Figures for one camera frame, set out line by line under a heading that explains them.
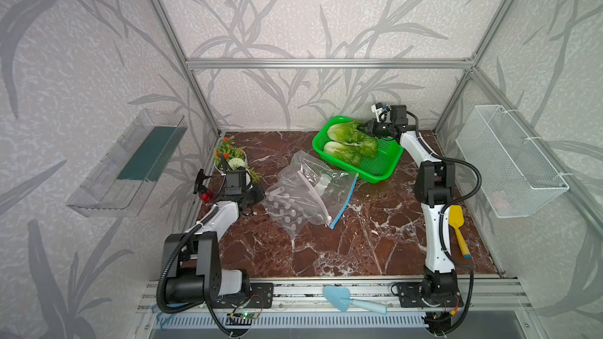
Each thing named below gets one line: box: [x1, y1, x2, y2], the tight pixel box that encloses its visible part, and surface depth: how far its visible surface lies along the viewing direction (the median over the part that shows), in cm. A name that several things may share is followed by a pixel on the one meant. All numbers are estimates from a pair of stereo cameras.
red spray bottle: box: [193, 167, 213, 205], surface depth 86 cm
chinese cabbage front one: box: [327, 120, 379, 159], surface depth 104 cm
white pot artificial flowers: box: [213, 136, 260, 183], surface depth 93 cm
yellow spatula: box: [448, 204, 472, 259], surface depth 91 cm
